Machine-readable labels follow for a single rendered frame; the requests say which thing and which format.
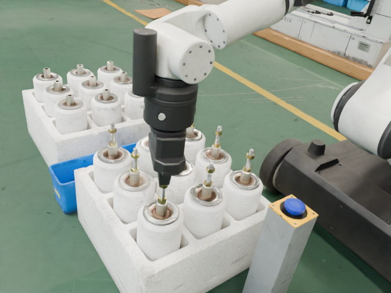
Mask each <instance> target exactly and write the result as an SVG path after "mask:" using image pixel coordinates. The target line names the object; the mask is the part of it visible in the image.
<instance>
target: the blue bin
mask: <svg viewBox="0 0 391 293"><path fill-rule="evenodd" d="M136 144H137V143H132V144H128V145H124V146H121V147H122V148H124V149H126V150H127V151H129V152H130V154H131V153H132V152H133V148H135V147H136ZM94 155H95V153H93V154H90V155H86V156H81V157H79V158H74V159H70V160H66V161H63V162H59V163H54V164H52V165H50V166H49V172H50V174H51V176H52V182H53V186H54V192H55V198H56V200H57V202H58V204H59V206H60V207H61V209H62V211H63V213H64V214H66V215H69V214H72V213H74V212H77V199H76V186H75V179H74V170H76V169H80V168H83V167H84V168H86V167H88V166H91V165H93V157H94Z"/></svg>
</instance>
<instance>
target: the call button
mask: <svg viewBox="0 0 391 293"><path fill-rule="evenodd" d="M284 206H285V208H286V210H287V212H289V213H290V214H292V215H300V214H302V213H304V211H305V204H304V203H303V202H302V201H301V200H299V199H297V198H287V199H286V200H285V204H284Z"/></svg>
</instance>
